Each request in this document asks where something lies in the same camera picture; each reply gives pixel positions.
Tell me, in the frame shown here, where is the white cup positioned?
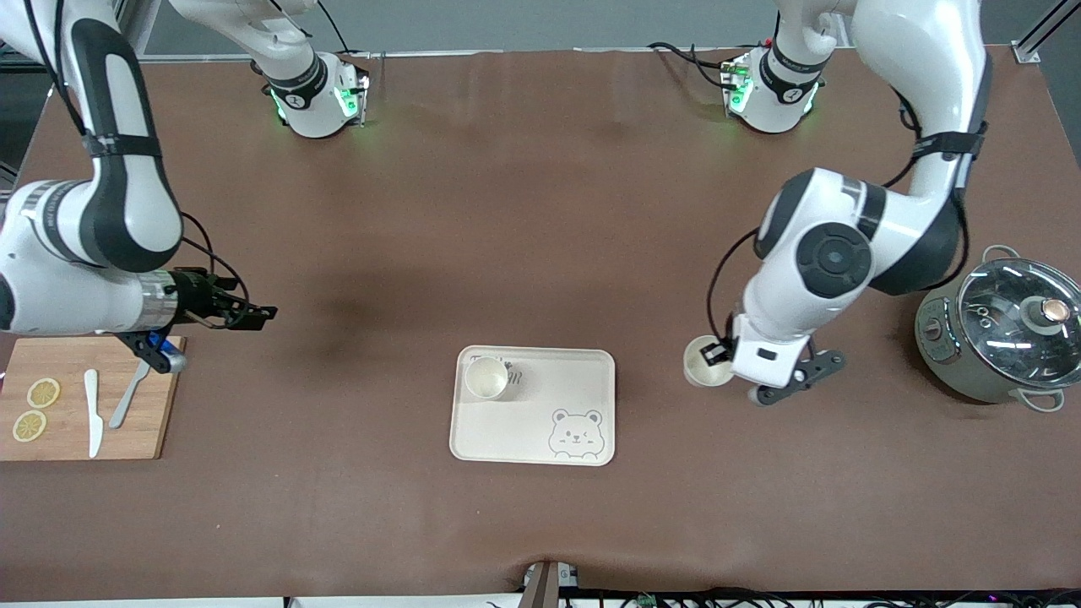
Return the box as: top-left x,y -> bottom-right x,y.
464,356 -> 509,402
682,335 -> 736,388

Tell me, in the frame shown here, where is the pale grey plastic knife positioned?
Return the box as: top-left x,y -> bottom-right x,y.
108,359 -> 153,430

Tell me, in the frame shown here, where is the pale green electric cooking pot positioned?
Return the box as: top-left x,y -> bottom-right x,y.
915,245 -> 1081,413

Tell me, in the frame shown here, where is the white plastic knife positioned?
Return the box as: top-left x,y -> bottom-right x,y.
83,369 -> 104,459

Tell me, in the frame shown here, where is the wooden cutting board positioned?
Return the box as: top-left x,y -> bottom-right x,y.
0,336 -> 185,462

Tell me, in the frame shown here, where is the white tray with bear print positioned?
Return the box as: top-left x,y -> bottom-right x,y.
448,345 -> 617,467

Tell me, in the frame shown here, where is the glass pot lid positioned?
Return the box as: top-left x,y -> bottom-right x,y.
957,258 -> 1081,378

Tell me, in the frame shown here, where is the black velcro strap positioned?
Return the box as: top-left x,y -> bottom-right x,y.
83,133 -> 163,160
910,131 -> 987,163

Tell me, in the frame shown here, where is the aluminium profile post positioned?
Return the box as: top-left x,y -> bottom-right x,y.
522,559 -> 562,608

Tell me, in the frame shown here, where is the black cable at arm base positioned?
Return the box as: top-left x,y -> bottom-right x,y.
649,41 -> 737,90

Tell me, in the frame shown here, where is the aluminium frame corner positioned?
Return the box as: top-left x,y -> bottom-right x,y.
1012,0 -> 1068,65

